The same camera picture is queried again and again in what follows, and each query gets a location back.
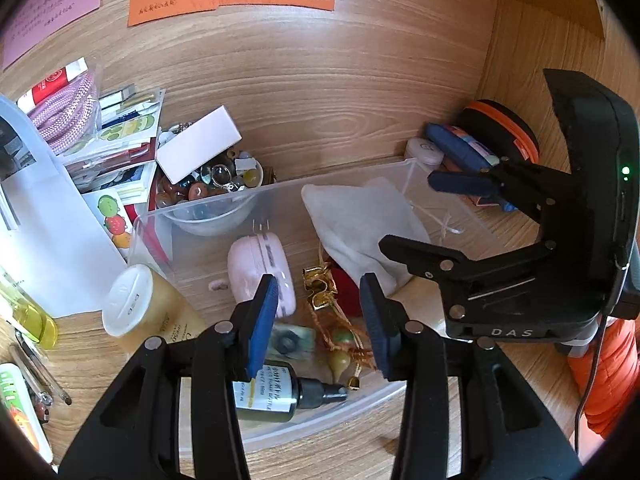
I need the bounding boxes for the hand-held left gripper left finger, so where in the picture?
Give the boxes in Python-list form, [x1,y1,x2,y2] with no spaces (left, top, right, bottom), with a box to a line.
[57,274,281,480]

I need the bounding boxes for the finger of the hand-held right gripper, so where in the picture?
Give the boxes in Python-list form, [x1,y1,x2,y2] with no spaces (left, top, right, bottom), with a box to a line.
[378,234,551,283]
[428,157,571,226]

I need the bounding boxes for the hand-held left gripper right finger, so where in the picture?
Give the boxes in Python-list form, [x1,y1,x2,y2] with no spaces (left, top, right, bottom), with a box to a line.
[359,272,583,480]

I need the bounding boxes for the gourd charm with orange cord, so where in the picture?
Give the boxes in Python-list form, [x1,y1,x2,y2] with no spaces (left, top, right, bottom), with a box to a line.
[306,305,382,392]

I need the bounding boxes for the white mesh ribbon bag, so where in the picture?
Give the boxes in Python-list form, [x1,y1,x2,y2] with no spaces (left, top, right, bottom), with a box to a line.
[301,169,466,295]

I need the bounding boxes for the dark dropper bottle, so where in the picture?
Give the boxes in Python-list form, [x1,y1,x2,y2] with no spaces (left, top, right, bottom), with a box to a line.
[232,360,349,424]

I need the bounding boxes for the clear plastic storage box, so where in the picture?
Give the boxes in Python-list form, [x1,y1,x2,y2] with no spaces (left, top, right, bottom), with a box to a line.
[129,157,497,455]

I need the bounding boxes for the person's right forearm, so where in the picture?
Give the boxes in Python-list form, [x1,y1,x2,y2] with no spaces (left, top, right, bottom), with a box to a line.
[567,317,640,437]

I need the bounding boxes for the round white container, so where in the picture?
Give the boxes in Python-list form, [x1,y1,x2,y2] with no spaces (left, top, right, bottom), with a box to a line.
[404,137,446,166]

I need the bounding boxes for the black and orange round case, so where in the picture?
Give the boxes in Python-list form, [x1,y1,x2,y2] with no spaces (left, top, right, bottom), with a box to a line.
[459,100,542,164]

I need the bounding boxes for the glass bowl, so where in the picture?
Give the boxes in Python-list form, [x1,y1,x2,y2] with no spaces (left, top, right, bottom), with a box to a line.
[154,157,266,237]

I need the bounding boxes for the yellow tube with white cap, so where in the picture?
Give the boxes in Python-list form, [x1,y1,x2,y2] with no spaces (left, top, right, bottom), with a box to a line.
[102,263,207,357]

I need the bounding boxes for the pile of coloured beads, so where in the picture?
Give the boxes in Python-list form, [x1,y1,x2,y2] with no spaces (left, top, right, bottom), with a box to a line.
[155,147,265,210]

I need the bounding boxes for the fruit sticker sheets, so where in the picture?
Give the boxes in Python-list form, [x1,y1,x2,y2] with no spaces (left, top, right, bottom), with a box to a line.
[81,187,137,262]

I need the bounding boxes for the small white box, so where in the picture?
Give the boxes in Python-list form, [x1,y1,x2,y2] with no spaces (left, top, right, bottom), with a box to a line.
[156,106,242,185]

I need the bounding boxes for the white paper bag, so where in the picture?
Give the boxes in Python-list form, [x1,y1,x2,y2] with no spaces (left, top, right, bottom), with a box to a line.
[0,92,129,319]

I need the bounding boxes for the pens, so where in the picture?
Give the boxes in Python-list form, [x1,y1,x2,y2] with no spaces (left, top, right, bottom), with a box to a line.
[9,329,74,407]

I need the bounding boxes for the yellow liquid bottle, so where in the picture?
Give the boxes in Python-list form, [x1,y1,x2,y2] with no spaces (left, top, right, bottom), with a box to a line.
[0,272,59,352]

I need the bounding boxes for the stack of small packets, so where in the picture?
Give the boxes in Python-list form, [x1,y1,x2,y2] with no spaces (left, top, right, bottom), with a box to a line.
[62,85,167,196]

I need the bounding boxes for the green and orange packet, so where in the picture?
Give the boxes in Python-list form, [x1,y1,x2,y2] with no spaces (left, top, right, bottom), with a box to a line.
[0,362,54,465]

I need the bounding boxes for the pink paper note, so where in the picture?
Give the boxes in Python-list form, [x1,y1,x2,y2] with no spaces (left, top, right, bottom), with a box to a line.
[0,0,107,70]

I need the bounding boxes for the small packet with black ring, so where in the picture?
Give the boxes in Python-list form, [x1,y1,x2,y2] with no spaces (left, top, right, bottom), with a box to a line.
[271,326,317,362]

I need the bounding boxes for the black cable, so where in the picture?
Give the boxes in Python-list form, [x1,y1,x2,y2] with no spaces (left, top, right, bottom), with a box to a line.
[575,310,623,453]

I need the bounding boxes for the red package with pink cable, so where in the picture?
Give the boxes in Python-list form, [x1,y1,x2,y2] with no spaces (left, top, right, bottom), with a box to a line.
[17,57,102,157]

